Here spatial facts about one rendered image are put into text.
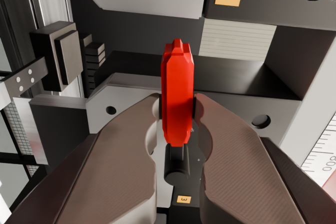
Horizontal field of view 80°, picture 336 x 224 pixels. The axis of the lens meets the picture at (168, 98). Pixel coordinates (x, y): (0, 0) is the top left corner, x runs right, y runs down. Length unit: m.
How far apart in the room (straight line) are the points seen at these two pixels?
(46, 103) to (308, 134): 0.24
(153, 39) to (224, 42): 2.91
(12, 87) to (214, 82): 0.31
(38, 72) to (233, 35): 3.27
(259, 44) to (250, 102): 3.58
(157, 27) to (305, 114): 0.57
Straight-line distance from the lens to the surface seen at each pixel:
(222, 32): 3.47
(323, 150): 0.23
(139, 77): 0.16
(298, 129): 0.20
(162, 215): 0.31
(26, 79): 0.41
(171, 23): 0.69
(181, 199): 0.25
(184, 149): 0.16
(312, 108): 0.19
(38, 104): 0.24
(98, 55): 0.62
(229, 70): 0.20
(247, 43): 3.66
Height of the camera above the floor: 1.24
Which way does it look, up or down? 1 degrees up
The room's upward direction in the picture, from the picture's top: 95 degrees clockwise
